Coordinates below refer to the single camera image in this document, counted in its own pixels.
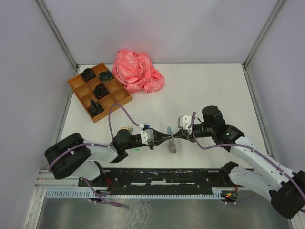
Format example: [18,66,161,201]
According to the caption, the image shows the key with yellow tag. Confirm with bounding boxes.
[121,126,133,133]

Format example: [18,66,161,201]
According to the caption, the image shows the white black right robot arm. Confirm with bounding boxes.
[174,105,305,219]

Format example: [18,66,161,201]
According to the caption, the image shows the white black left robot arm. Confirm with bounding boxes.
[44,128,172,186]

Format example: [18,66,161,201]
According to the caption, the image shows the black rolled item lower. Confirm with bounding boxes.
[89,99,104,117]

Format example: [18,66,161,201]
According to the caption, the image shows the black rolled item centre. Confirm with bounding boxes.
[94,84,109,99]

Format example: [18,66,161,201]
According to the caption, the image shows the brown wooden compartment tray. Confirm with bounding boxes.
[67,63,132,123]

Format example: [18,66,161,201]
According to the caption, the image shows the black yellow rolled item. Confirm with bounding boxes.
[99,70,113,83]

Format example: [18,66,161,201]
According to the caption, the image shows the crumpled pink plastic bag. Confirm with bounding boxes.
[112,49,165,94]

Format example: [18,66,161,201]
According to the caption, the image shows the black rolled item top left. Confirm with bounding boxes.
[80,68,96,82]

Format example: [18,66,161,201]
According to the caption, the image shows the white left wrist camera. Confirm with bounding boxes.
[139,124,154,145]

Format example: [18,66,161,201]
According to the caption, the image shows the black metal base rail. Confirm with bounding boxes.
[89,168,236,193]

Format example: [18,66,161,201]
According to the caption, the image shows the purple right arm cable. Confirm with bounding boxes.
[189,111,305,213]

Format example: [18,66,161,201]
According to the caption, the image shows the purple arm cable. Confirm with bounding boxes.
[48,104,146,207]
[189,111,305,213]

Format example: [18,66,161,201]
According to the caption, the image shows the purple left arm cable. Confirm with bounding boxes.
[48,104,146,207]

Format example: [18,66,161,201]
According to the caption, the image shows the white slotted cable duct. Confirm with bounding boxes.
[45,185,236,199]

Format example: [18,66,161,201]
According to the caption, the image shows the aluminium front frame rail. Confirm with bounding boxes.
[35,170,79,188]

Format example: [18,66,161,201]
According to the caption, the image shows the aluminium frame post left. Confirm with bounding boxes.
[35,0,78,69]

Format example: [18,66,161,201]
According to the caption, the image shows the aluminium frame post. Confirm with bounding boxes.
[243,0,286,66]
[35,0,78,69]

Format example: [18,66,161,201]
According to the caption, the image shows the aluminium frame post right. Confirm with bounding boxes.
[243,0,286,66]

